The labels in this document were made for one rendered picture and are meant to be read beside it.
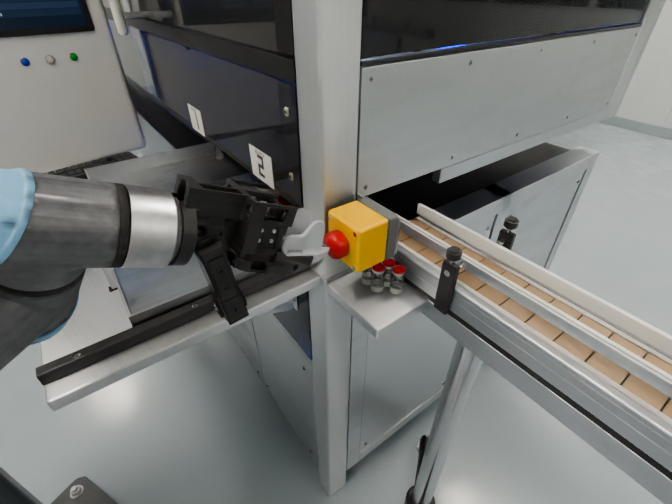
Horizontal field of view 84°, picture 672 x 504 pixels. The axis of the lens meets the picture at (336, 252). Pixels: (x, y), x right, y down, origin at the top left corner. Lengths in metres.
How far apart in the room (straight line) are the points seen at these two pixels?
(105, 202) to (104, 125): 1.15
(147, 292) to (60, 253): 0.35
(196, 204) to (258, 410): 1.22
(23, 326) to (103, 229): 0.12
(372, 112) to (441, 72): 0.14
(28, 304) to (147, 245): 0.11
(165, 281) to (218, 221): 0.31
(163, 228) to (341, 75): 0.29
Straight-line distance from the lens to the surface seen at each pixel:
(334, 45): 0.49
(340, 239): 0.50
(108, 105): 1.48
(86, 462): 1.64
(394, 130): 0.59
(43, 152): 1.47
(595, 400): 0.54
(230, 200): 0.38
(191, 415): 1.58
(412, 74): 0.59
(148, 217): 0.35
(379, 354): 0.93
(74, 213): 0.34
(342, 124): 0.52
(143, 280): 0.71
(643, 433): 0.53
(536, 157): 1.30
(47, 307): 0.42
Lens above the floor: 1.29
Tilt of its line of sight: 36 degrees down
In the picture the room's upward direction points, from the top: straight up
